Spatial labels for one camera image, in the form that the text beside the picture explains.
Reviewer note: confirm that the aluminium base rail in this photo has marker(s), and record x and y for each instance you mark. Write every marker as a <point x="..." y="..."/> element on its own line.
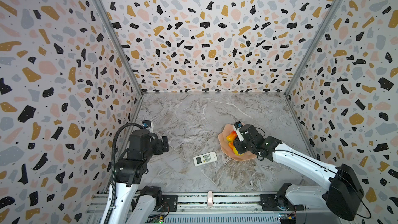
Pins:
<point x="235" y="208"/>

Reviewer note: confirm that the red yellow fake mango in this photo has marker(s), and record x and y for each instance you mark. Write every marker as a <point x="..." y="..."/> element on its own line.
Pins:
<point x="232" y="136"/>

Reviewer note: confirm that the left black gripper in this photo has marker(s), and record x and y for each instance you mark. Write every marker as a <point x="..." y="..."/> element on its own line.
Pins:
<point x="159" y="147"/>

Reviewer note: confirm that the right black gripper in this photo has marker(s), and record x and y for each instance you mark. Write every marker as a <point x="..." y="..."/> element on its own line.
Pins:
<point x="241" y="144"/>

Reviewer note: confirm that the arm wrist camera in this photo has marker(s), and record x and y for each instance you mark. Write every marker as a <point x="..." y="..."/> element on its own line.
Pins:
<point x="237" y="126"/>
<point x="147" y="124"/>

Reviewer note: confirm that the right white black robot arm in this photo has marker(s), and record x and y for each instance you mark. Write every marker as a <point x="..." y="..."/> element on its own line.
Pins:
<point x="337" y="187"/>

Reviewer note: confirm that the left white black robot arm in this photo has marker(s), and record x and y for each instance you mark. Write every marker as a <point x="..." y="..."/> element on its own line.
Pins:
<point x="127" y="174"/>

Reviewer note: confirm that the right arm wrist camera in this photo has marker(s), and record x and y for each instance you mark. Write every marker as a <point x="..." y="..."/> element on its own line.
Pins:
<point x="237" y="126"/>

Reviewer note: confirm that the yellow fake lemon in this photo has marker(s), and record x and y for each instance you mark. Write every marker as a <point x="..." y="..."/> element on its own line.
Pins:
<point x="236" y="152"/>

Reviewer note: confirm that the white remote control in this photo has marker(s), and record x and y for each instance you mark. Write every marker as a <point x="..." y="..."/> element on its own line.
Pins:
<point x="205" y="159"/>

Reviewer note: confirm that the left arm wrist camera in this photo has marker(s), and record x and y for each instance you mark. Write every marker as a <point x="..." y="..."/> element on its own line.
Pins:
<point x="147" y="124"/>

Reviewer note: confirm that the small white clip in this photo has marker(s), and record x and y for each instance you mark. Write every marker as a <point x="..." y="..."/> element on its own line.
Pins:
<point x="210" y="199"/>

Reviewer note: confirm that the pink scalloped fruit bowl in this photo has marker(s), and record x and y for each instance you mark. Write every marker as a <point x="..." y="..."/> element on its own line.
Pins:
<point x="227" y="150"/>

